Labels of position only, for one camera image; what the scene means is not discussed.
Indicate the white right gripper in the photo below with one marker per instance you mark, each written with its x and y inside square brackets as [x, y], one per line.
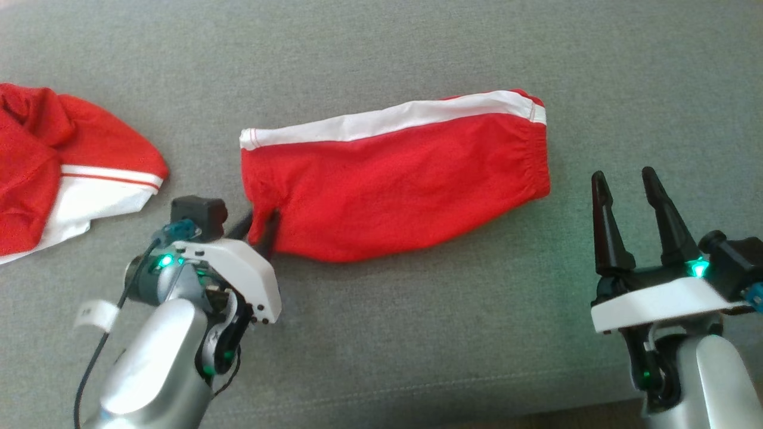
[656, 301]

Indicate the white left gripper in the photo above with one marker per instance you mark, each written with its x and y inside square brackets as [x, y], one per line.
[244, 274]

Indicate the red shorts white stripe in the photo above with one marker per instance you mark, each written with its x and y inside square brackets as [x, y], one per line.
[387, 185]

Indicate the red jersey white sleeves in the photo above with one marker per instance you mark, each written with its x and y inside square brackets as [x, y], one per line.
[36, 155]

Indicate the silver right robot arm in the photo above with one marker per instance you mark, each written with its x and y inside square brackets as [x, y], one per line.
[715, 381]

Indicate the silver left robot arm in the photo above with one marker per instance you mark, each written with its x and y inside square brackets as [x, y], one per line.
[149, 357]

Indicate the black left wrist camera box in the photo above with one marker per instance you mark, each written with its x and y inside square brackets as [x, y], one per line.
[199, 215]

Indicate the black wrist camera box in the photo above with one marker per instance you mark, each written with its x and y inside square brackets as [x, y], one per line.
[199, 215]
[733, 262]

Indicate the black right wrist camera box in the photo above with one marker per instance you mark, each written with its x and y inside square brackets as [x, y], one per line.
[733, 262]

